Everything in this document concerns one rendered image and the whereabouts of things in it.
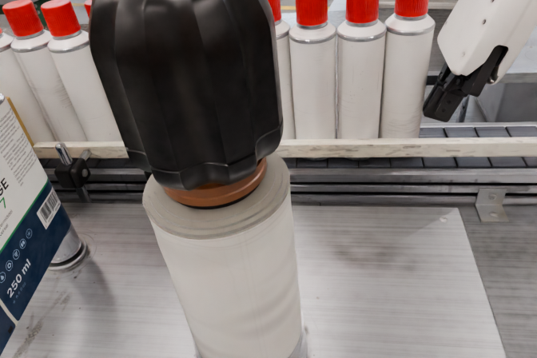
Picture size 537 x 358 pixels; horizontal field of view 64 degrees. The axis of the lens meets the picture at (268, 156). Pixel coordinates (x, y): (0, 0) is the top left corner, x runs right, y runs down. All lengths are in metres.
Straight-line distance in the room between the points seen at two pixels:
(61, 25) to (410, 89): 0.40
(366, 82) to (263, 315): 0.30
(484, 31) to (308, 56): 0.17
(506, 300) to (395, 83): 0.25
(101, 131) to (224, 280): 0.39
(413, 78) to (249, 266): 0.33
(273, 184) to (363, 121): 0.29
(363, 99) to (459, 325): 0.25
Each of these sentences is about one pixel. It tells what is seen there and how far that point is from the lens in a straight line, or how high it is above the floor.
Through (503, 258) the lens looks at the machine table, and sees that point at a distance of 0.54.
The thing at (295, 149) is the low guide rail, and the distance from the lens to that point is 0.53.
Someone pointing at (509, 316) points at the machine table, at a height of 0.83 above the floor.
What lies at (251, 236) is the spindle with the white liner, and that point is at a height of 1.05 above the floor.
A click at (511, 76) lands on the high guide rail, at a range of 0.60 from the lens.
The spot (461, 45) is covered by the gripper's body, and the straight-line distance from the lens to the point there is 0.49.
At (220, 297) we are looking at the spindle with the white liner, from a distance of 0.26.
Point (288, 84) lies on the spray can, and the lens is 0.52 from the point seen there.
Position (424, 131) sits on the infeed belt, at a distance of 0.61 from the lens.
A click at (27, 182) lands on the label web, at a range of 0.43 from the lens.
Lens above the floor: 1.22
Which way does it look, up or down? 37 degrees down
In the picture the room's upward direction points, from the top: 7 degrees counter-clockwise
